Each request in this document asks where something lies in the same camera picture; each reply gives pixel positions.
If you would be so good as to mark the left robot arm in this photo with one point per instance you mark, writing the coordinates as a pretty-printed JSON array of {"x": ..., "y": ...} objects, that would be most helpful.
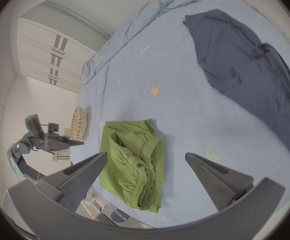
[{"x": 20, "y": 149}]

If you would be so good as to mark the dark blue garment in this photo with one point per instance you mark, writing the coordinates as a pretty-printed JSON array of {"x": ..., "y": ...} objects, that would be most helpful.
[{"x": 239, "y": 59}]

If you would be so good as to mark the green shorts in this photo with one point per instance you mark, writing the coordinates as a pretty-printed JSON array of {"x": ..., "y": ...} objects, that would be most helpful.
[{"x": 125, "y": 164}]

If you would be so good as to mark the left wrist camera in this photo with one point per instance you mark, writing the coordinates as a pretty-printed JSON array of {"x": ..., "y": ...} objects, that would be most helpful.
[{"x": 53, "y": 127}]

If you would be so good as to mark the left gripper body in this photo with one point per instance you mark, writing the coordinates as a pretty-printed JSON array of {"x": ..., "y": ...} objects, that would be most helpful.
[{"x": 43, "y": 142}]

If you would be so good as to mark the pale blue quilt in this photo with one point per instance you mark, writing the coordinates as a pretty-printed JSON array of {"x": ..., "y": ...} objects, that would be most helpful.
[{"x": 125, "y": 34}]

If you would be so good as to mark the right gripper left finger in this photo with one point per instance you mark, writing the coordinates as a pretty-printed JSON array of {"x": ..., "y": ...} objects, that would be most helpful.
[{"x": 80, "y": 175}]

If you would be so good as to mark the white wardrobe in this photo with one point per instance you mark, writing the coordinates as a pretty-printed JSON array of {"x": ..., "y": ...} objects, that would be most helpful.
[{"x": 40, "y": 54}]

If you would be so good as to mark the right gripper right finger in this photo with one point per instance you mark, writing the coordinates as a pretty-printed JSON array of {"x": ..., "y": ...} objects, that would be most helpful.
[{"x": 213, "y": 177}]

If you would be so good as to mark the round woven basket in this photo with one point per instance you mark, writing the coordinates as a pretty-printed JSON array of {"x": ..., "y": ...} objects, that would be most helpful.
[{"x": 78, "y": 124}]

